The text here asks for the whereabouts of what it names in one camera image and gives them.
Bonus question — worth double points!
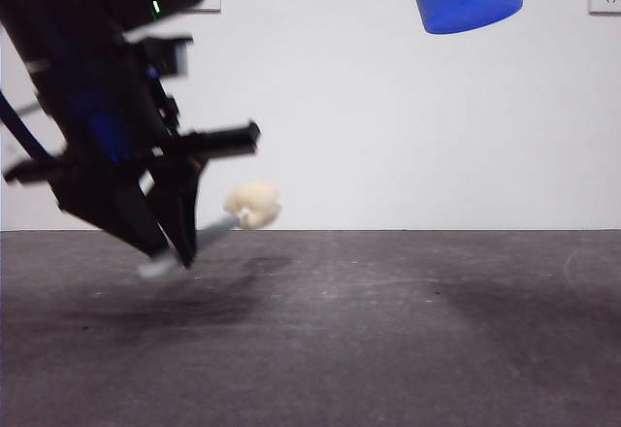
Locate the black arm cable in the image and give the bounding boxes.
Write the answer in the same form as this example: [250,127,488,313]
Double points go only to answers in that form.
[0,89,57,166]

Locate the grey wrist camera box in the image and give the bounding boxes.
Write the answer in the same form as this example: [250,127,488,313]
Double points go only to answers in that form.
[140,35,194,80]

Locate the grey-handled sponge cup brush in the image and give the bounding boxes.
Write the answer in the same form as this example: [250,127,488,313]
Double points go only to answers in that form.
[136,180,282,280]

